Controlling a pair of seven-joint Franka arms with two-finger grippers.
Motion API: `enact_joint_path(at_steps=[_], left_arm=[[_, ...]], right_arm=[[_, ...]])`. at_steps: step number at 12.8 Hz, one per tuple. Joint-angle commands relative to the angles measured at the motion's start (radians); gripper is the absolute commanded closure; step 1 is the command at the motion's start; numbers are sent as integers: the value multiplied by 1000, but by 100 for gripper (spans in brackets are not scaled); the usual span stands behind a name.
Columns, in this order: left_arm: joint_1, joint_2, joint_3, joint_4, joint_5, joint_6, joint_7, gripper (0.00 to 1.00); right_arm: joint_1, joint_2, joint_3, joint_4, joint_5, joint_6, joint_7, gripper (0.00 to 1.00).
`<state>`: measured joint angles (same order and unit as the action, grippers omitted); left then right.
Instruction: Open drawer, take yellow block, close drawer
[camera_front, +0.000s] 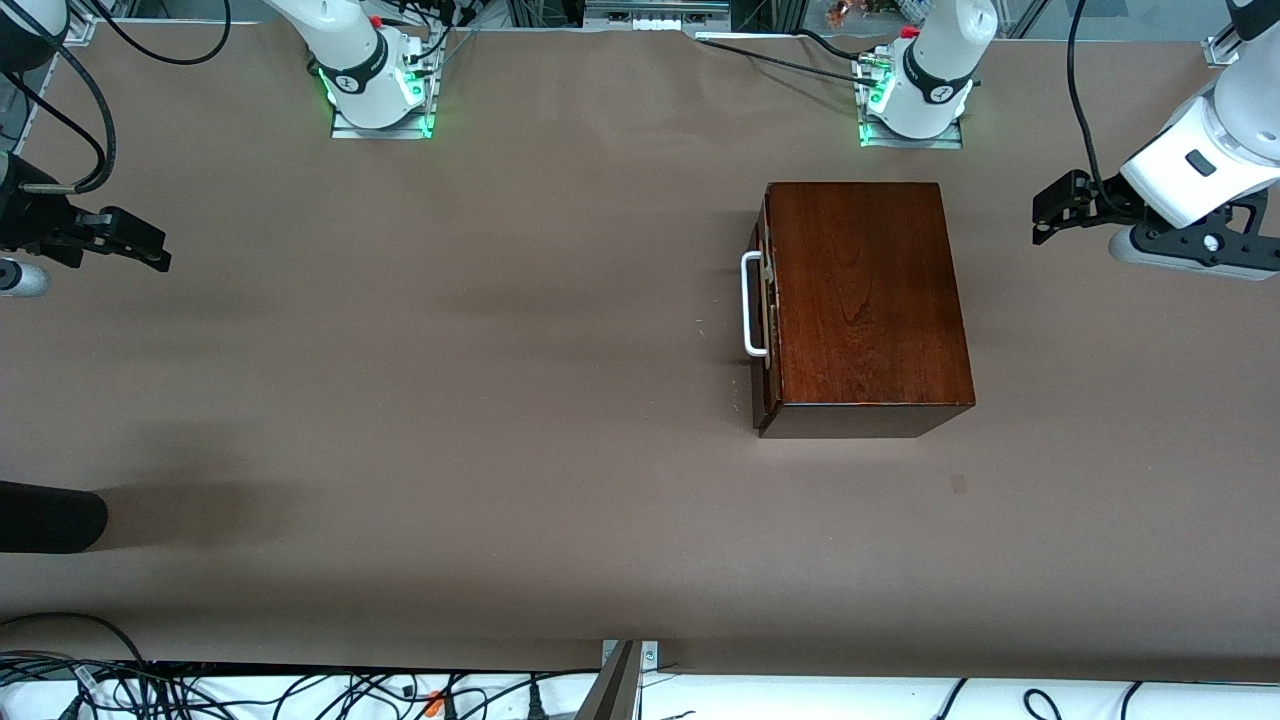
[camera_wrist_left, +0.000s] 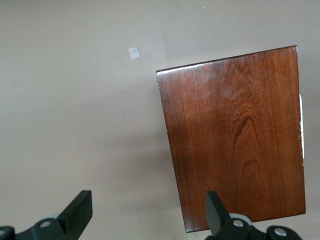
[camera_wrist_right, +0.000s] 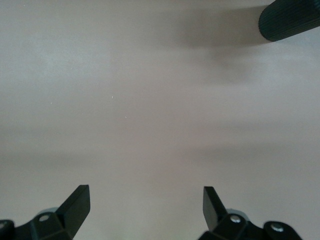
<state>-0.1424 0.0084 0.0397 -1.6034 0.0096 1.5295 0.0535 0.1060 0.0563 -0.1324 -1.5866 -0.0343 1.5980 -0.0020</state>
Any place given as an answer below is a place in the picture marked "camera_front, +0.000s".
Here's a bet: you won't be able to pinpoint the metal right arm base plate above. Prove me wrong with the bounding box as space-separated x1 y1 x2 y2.
330 60 437 140

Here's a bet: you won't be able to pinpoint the long black looped cable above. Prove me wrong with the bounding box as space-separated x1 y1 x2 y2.
93 0 233 67

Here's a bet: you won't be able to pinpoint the wooden drawer with white handle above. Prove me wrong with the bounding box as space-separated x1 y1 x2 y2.
741 200 779 426

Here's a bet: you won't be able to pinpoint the tangled black cables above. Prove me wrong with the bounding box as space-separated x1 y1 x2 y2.
0 650 601 720

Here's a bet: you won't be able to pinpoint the white power strip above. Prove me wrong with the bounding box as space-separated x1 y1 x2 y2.
585 0 731 32

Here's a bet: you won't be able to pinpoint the black ribbed cylinder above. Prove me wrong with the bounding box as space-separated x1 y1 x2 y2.
0 481 108 554

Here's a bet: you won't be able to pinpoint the dark camera mount post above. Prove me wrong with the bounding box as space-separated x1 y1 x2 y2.
578 640 661 720

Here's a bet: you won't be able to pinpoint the dark brown wooden cabinet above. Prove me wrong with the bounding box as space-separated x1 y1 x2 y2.
752 182 976 439

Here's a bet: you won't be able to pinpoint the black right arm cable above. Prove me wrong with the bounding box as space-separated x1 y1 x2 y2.
0 30 117 196

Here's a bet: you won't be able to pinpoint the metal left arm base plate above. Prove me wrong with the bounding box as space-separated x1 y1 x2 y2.
857 55 964 150

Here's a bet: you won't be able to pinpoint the black cable to arm base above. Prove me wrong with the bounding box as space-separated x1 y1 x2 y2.
698 35 881 87

